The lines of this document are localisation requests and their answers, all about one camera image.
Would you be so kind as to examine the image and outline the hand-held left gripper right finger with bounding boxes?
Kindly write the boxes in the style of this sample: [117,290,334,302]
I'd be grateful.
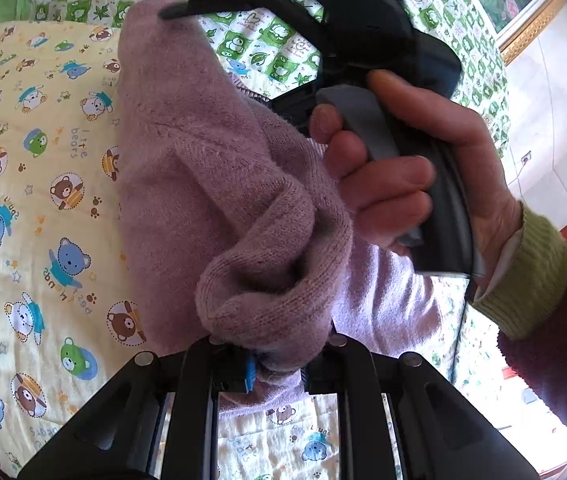
[303,334,555,480]

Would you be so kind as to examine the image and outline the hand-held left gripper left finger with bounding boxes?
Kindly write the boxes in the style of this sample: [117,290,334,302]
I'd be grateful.
[16,337,264,480]

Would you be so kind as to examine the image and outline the purple knit sweater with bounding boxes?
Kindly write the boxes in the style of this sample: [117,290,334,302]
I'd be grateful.
[113,0,445,419]

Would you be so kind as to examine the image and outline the person's right forearm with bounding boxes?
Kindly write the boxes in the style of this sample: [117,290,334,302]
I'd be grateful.
[468,199,567,443]

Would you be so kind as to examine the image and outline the person's right hand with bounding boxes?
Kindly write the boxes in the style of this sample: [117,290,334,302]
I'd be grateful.
[308,70,524,298]

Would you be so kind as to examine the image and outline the green frog checkered quilt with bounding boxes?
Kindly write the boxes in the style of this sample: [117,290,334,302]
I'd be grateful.
[28,0,513,152]

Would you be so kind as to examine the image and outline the yellow bear-print bedsheet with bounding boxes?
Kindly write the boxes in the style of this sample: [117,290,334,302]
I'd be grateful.
[0,20,470,480]

